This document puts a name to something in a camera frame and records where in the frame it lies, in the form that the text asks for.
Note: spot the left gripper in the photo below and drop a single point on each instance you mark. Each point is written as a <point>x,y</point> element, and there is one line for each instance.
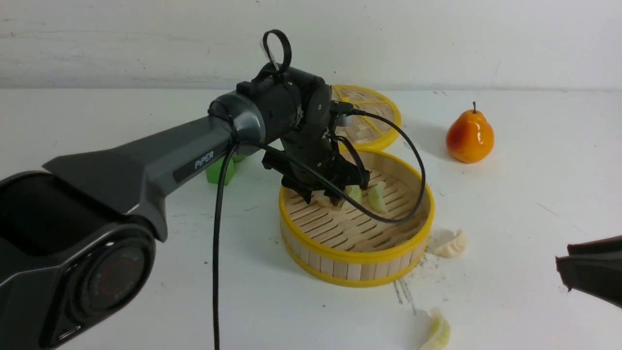
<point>314,162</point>

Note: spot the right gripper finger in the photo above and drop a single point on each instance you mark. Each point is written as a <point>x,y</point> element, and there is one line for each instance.
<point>597,275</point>
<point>608,245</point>

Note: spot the white toy dumpling front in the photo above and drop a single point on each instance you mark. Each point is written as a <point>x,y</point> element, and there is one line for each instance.
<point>321,199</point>

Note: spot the white toy dumpling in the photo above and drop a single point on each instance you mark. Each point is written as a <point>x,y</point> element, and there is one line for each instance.
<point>321,199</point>
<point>447,244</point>

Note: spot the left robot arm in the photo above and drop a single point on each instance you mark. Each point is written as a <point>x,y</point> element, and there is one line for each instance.
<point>78,238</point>

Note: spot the yellow-rimmed bamboo steamer lid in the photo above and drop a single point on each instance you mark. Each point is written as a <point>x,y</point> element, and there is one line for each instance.
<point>365,132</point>

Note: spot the yellow-rimmed bamboo steamer tray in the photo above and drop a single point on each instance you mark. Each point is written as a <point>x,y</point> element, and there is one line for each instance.
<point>350,248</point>

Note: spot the green foam cube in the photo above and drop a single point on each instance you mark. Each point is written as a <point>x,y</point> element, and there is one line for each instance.
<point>213,172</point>

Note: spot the orange toy pear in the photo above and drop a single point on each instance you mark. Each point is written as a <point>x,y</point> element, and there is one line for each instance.
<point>470,138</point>

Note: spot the pale green toy dumpling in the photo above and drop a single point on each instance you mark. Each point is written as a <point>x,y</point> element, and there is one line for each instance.
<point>439,333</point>

